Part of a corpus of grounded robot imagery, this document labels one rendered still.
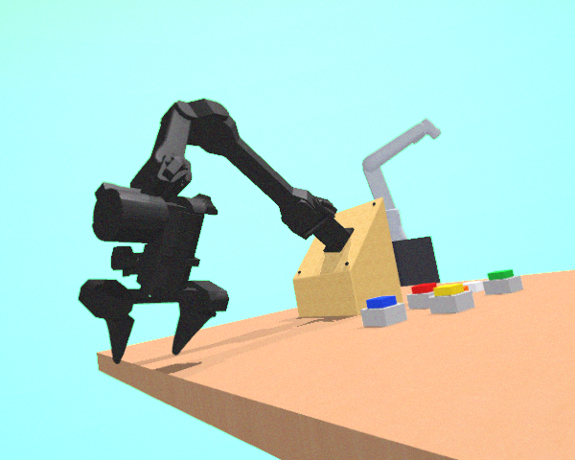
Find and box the blue button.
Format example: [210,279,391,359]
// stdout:
[360,296,408,327]

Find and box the red button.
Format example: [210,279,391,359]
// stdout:
[406,283,437,310]

